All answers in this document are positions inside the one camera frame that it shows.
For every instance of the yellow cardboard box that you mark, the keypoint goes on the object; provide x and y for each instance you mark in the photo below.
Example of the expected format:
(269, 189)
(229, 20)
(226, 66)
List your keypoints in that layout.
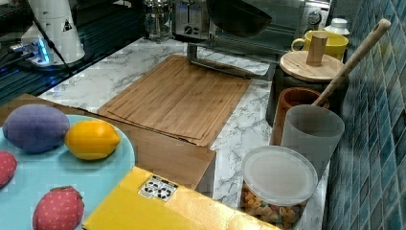
(146, 201)

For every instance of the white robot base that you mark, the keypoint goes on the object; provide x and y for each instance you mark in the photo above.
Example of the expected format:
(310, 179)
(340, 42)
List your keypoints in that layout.
(53, 39)

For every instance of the silver toaster oven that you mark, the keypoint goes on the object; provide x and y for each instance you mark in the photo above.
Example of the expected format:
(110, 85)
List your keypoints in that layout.
(290, 19)

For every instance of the wooden cutting board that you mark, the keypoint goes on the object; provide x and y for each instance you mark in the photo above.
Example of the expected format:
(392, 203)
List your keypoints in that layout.
(179, 99)

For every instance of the silver toaster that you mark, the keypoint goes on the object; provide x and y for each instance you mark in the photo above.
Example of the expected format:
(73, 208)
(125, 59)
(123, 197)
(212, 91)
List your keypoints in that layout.
(190, 19)

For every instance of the purple plush fruit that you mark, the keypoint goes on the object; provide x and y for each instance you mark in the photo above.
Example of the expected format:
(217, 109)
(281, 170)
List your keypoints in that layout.
(36, 128)

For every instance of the black canister with wooden lid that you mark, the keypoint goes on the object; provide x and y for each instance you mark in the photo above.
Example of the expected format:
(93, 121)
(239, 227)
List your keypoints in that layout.
(293, 71)

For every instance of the light blue plate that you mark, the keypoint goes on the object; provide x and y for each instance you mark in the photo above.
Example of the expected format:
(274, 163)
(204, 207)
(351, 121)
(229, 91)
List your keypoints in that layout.
(37, 174)

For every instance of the glass french press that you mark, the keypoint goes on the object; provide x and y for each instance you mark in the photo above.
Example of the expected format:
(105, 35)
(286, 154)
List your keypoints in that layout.
(157, 19)

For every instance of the black bowl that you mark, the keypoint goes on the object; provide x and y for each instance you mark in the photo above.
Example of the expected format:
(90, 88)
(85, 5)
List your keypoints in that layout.
(237, 17)

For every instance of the yellow plush lemon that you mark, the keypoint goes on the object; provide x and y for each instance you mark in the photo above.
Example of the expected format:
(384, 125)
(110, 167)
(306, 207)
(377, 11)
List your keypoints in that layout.
(92, 139)

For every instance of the red plush fruit at edge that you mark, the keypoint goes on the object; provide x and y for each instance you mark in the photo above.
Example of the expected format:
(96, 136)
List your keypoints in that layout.
(8, 165)

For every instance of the wooden spoon handle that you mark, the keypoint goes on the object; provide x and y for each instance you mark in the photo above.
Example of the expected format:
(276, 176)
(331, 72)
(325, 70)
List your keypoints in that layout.
(370, 40)

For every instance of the plastic jar with cereal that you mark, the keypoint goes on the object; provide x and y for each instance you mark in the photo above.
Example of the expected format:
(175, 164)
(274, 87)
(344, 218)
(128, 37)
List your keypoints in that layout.
(277, 182)

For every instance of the frosted grey cup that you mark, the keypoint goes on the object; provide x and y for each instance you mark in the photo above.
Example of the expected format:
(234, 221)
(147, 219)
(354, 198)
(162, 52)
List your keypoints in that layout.
(314, 132)

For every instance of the red plush strawberry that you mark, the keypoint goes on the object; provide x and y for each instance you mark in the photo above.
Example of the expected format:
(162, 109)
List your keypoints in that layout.
(61, 208)

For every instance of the white bottle cap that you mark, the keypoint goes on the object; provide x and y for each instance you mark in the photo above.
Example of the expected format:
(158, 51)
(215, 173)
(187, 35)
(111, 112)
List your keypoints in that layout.
(338, 26)

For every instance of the yellow mug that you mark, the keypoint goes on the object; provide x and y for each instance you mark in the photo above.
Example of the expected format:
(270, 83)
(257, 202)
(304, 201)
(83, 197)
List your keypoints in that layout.
(335, 47)

